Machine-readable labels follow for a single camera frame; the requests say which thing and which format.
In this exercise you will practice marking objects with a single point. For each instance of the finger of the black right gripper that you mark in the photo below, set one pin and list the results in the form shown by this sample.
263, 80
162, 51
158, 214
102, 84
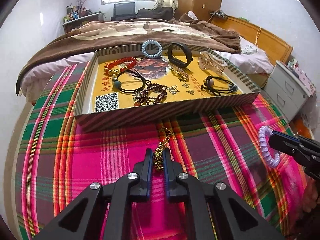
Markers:
284, 137
284, 147

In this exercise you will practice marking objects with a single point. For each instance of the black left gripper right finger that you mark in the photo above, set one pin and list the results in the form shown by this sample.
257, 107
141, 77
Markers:
175, 192

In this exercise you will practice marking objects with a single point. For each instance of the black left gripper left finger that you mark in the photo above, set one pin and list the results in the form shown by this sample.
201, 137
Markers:
140, 192

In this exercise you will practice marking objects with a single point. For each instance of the black cord pink bead tie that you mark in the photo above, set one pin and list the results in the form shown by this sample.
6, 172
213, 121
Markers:
219, 86

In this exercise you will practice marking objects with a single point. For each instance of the black cord teal bead tie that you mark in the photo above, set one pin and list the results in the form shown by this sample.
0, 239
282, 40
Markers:
135, 78

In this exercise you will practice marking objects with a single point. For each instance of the red bead bracelet gold charms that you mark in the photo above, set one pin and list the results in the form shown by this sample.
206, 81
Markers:
118, 66

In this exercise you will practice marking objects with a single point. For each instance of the person's right hand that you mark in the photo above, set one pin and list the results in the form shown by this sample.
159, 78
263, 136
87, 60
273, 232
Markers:
309, 215

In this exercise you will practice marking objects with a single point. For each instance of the grey bedside cabinet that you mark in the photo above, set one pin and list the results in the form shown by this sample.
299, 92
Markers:
286, 90

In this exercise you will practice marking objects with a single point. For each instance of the pink floral bed sheet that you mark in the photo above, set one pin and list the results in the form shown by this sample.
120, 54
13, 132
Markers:
251, 60

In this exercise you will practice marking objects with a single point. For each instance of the wooden bed headboard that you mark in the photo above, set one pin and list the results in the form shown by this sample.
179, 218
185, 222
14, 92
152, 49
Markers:
275, 48

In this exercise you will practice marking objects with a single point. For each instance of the colourful plaid tablecloth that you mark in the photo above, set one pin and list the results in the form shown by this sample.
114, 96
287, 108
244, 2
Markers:
57, 160

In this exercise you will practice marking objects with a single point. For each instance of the yellow striped cardboard box tray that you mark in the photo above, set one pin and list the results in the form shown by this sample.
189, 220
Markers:
173, 91

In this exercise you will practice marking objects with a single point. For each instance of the brown fleece blanket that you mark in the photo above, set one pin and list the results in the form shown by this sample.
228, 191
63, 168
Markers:
104, 34

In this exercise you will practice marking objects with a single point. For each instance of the cluttered desk shelf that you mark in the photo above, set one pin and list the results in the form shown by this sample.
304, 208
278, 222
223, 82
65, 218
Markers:
77, 23

